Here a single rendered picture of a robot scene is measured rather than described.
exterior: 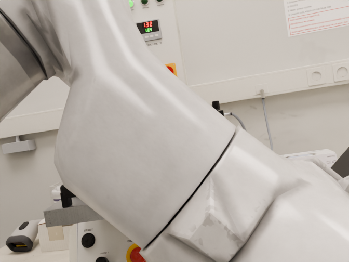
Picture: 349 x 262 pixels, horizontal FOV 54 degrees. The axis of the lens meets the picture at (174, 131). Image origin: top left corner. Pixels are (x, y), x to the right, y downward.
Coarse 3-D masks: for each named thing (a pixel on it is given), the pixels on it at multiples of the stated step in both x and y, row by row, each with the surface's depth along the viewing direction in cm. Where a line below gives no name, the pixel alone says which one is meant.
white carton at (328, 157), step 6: (318, 150) 137; (324, 150) 135; (330, 150) 132; (288, 156) 136; (294, 156) 133; (300, 156) 132; (306, 156) 127; (312, 156) 127; (318, 156) 127; (324, 156) 127; (330, 156) 126; (336, 156) 126; (324, 162) 127; (330, 162) 126
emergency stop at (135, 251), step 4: (136, 248) 79; (140, 248) 79; (132, 252) 79; (136, 252) 79; (132, 256) 79; (136, 256) 79; (140, 256) 79; (132, 260) 78; (136, 260) 78; (140, 260) 78; (144, 260) 78
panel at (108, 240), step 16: (80, 224) 84; (96, 224) 83; (80, 240) 82; (96, 240) 82; (112, 240) 82; (128, 240) 81; (80, 256) 81; (96, 256) 81; (112, 256) 80; (128, 256) 80
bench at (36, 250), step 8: (0, 248) 114; (8, 248) 113; (32, 248) 109; (40, 248) 108; (0, 256) 106; (8, 256) 105; (16, 256) 104; (24, 256) 103; (32, 256) 102; (40, 256) 101; (48, 256) 100; (56, 256) 99; (64, 256) 98
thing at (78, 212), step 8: (72, 200) 65; (80, 200) 64; (48, 208) 61; (56, 208) 60; (64, 208) 60; (72, 208) 60; (80, 208) 60; (88, 208) 60; (48, 216) 60; (56, 216) 60; (64, 216) 60; (72, 216) 60; (80, 216) 60; (88, 216) 60; (96, 216) 60; (48, 224) 60; (56, 224) 60; (64, 224) 60; (72, 224) 62
